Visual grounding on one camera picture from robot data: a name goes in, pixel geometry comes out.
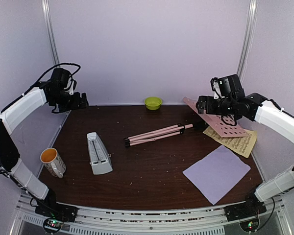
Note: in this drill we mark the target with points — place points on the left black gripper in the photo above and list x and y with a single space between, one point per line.
76 104

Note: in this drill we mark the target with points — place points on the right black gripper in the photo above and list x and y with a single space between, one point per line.
209 109

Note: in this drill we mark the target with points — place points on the pink music stand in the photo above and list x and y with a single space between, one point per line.
225 127

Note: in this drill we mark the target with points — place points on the lavender sheet music paper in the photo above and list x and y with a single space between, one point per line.
217 173

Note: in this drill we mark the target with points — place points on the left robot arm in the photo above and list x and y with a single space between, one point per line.
59 93

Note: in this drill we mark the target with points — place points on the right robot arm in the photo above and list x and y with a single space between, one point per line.
231 100

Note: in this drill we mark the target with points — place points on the yellowed sheet music paper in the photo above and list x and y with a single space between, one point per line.
240 145

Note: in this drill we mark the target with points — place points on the green bowl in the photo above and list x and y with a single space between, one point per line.
153 103

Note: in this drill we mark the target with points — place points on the patterned mug orange inside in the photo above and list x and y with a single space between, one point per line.
53 162

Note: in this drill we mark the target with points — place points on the grey metronome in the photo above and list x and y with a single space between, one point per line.
100 161

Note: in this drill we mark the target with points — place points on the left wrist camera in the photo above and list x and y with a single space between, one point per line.
71 86

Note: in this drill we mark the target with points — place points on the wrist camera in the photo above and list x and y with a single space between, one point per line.
71 86
215 88

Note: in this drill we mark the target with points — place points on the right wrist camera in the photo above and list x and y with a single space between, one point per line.
215 88

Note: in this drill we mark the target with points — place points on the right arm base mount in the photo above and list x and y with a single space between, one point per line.
244 210

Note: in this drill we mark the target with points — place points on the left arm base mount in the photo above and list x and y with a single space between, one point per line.
62 213

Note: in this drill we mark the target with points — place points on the aluminium front rail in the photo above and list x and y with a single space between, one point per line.
198 221

